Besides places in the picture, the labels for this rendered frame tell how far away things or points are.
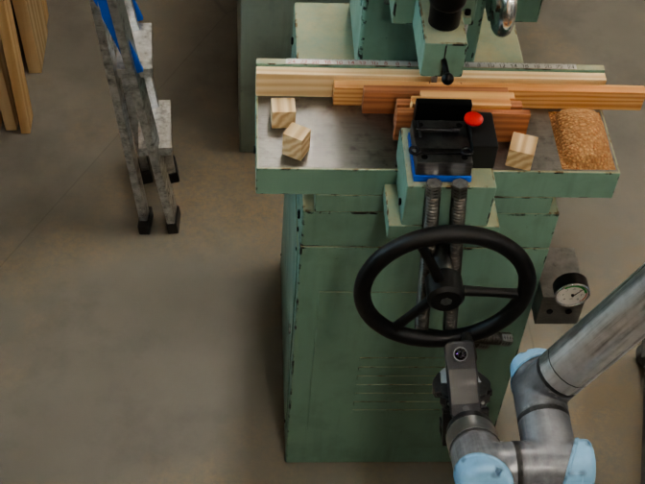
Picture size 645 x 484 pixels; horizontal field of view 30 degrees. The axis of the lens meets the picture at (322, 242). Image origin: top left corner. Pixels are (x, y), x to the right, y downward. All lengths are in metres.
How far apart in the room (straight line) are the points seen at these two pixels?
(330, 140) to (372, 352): 0.51
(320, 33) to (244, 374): 0.85
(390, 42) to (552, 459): 0.88
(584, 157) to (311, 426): 0.87
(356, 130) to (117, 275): 1.11
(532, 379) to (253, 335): 1.20
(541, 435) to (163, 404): 1.22
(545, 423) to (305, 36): 0.98
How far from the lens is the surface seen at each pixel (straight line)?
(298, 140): 1.92
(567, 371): 1.71
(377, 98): 2.02
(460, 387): 1.81
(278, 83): 2.04
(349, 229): 2.04
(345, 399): 2.45
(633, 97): 2.13
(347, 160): 1.95
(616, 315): 1.64
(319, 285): 2.15
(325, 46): 2.33
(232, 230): 3.05
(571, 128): 2.04
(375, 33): 2.20
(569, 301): 2.16
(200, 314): 2.88
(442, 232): 1.79
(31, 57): 3.49
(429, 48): 1.93
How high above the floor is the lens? 2.26
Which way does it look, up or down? 48 degrees down
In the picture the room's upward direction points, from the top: 5 degrees clockwise
